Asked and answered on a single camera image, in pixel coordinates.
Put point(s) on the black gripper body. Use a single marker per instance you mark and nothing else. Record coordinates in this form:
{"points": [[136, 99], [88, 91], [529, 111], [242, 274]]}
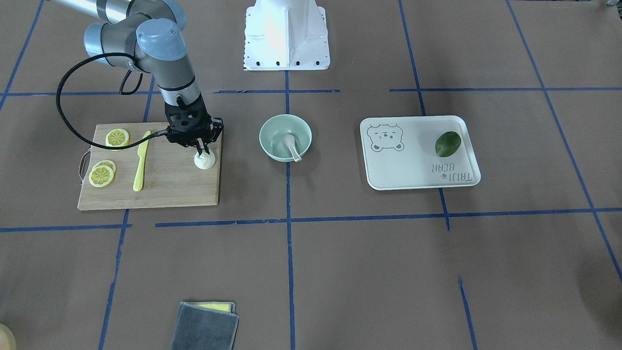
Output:
{"points": [[216, 126]]}

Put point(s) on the white steamed bun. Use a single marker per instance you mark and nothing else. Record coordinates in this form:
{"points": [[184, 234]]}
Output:
{"points": [[204, 160]]}

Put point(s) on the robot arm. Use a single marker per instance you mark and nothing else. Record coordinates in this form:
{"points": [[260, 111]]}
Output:
{"points": [[145, 36]]}

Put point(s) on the light green bowl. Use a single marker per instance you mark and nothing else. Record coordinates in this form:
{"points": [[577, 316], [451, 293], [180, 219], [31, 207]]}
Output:
{"points": [[272, 131]]}

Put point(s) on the wooden cutting board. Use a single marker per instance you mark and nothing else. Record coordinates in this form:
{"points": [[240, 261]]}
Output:
{"points": [[171, 178]]}

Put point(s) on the yellow plastic knife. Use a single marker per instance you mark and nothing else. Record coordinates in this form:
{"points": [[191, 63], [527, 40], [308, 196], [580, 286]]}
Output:
{"points": [[139, 176]]}

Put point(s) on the lower lemon slice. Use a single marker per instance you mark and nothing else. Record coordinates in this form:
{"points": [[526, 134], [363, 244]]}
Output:
{"points": [[117, 137]]}

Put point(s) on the lemon slice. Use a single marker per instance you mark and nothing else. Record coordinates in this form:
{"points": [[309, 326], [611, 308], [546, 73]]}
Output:
{"points": [[106, 162], [101, 176], [117, 137]]}

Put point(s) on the middle lemon slice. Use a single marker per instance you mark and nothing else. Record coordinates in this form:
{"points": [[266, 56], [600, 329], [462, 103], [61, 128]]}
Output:
{"points": [[106, 162]]}

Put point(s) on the upper lemon slice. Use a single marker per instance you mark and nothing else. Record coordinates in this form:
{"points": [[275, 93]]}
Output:
{"points": [[101, 176]]}

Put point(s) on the white bear serving tray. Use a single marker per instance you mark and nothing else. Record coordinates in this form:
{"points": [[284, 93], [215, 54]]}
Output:
{"points": [[400, 153]]}

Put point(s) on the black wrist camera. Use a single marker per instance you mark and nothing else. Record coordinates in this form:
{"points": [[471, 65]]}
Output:
{"points": [[191, 132]]}

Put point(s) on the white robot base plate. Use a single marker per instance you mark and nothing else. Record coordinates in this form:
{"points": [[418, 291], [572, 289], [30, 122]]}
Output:
{"points": [[286, 35]]}

